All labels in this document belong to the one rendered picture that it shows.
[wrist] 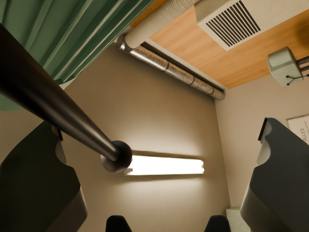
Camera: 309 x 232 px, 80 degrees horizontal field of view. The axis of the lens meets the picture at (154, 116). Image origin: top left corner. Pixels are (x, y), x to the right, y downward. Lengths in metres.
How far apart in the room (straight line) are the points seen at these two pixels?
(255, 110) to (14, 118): 3.00
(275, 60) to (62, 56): 2.14
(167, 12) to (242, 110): 2.15
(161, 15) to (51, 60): 1.62
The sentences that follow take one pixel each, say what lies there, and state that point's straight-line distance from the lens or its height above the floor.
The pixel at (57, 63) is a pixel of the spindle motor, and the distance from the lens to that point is 0.19.
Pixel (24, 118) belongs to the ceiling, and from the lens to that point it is 1.56.
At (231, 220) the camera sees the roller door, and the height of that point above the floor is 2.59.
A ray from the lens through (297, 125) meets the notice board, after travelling 3.10.
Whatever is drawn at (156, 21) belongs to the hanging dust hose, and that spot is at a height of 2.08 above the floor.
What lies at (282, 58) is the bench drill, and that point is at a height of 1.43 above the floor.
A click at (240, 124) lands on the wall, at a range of 3.32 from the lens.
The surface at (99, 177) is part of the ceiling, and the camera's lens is 1.68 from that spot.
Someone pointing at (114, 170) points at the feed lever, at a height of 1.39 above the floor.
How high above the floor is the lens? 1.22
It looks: 42 degrees up
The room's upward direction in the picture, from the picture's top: 110 degrees counter-clockwise
